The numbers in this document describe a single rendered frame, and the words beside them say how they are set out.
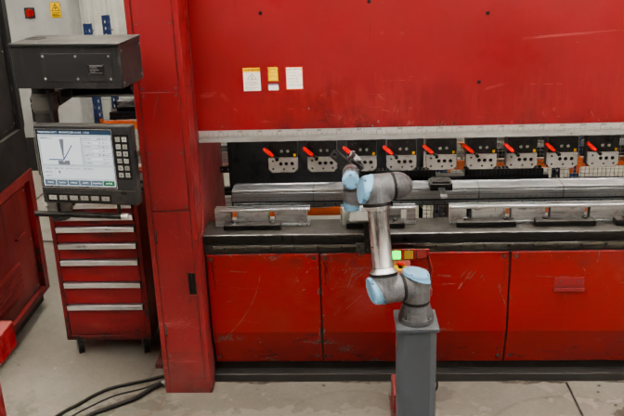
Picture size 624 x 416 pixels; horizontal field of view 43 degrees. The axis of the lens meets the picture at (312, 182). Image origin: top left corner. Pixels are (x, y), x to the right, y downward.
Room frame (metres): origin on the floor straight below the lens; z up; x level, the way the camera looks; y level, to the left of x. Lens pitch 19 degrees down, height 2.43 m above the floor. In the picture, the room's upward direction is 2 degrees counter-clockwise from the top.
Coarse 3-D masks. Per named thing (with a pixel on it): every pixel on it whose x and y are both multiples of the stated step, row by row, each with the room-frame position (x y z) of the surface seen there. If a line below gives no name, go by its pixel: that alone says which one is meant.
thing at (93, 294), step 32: (64, 224) 4.10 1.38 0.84; (96, 224) 4.09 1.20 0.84; (128, 224) 4.08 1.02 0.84; (64, 256) 4.10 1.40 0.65; (96, 256) 4.09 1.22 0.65; (128, 256) 4.08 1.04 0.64; (64, 288) 4.08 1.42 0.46; (96, 288) 4.09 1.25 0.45; (128, 288) 4.08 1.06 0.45; (96, 320) 4.09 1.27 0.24; (128, 320) 4.08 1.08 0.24
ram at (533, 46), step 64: (192, 0) 3.89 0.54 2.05; (256, 0) 3.87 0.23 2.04; (320, 0) 3.85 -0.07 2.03; (384, 0) 3.83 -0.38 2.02; (448, 0) 3.82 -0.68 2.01; (512, 0) 3.80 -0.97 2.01; (576, 0) 3.78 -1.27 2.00; (192, 64) 3.89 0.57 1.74; (256, 64) 3.87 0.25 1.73; (320, 64) 3.85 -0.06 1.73; (384, 64) 3.83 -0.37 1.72; (448, 64) 3.81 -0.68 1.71; (512, 64) 3.80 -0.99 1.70; (576, 64) 3.78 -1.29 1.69; (256, 128) 3.87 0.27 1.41; (320, 128) 3.85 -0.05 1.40
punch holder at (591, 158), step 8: (592, 136) 3.77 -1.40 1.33; (600, 136) 3.77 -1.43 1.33; (608, 136) 3.77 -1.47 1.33; (616, 136) 3.76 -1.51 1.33; (584, 144) 3.84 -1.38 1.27; (592, 144) 3.77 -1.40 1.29; (600, 144) 3.77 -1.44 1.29; (608, 144) 3.77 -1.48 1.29; (616, 144) 3.76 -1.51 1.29; (584, 152) 3.84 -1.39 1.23; (592, 152) 3.77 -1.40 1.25; (608, 152) 3.76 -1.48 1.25; (616, 152) 3.76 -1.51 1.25; (584, 160) 3.83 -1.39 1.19; (592, 160) 3.77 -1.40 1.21; (600, 160) 3.76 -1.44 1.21; (608, 160) 3.76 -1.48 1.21; (616, 160) 3.76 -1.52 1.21
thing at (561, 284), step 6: (558, 282) 3.67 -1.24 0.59; (564, 282) 3.67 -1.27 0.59; (570, 282) 3.66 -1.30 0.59; (576, 282) 3.66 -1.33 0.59; (582, 282) 3.66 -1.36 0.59; (558, 288) 3.65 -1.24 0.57; (564, 288) 3.65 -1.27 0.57; (570, 288) 3.65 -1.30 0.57; (576, 288) 3.65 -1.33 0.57; (582, 288) 3.64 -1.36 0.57
